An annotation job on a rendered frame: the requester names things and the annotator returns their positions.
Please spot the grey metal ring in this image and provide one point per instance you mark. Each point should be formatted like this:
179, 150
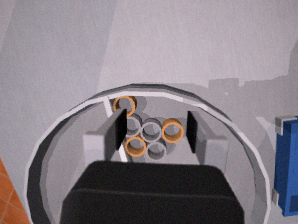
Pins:
147, 137
137, 118
156, 156

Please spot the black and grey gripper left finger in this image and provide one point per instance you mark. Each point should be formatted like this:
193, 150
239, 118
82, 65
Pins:
102, 144

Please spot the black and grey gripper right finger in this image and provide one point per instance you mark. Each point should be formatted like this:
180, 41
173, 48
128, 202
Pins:
209, 148

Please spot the blue open crate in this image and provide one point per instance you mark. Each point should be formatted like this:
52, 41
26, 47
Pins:
286, 165

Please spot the bronze bushing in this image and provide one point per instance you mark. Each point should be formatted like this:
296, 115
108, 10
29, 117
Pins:
131, 98
172, 138
135, 151

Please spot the grey round turning table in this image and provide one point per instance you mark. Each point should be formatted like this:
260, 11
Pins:
49, 177

